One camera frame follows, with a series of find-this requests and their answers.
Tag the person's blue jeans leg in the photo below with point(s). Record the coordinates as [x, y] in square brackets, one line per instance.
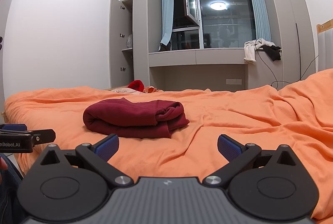
[10, 192]

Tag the black garment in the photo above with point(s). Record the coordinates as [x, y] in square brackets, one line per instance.
[273, 52]

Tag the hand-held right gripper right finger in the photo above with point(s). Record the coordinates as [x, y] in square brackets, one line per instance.
[229, 147]

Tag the clear plastic bag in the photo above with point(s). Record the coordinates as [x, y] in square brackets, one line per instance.
[129, 41]

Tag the grey wardrobe door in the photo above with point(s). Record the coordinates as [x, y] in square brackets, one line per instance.
[115, 44]

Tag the grey padded wooden headboard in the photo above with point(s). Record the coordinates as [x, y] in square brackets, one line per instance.
[326, 49]

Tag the person's left hand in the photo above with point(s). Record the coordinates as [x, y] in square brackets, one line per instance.
[2, 164]

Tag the dark red sweater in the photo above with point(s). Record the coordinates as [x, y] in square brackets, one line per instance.
[130, 117]

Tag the white garment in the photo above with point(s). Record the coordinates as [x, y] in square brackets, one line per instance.
[249, 53]

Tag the red plush item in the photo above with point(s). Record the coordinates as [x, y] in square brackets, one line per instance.
[136, 84]

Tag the orange blanket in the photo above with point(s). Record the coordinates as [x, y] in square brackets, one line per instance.
[234, 114]

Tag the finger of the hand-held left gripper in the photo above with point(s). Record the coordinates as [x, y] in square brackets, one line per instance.
[13, 127]
[44, 136]

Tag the grey built-in wardrobe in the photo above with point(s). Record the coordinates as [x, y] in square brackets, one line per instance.
[286, 31]

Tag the small orange cloth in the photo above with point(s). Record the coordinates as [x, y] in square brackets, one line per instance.
[149, 89]

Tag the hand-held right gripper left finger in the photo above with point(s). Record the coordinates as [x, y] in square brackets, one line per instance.
[106, 147]

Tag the large window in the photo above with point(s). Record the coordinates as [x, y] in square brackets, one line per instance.
[226, 29]

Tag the light blue curtain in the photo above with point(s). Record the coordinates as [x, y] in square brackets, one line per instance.
[257, 5]
[167, 10]

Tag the dark cloth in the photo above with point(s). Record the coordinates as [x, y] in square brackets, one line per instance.
[165, 47]

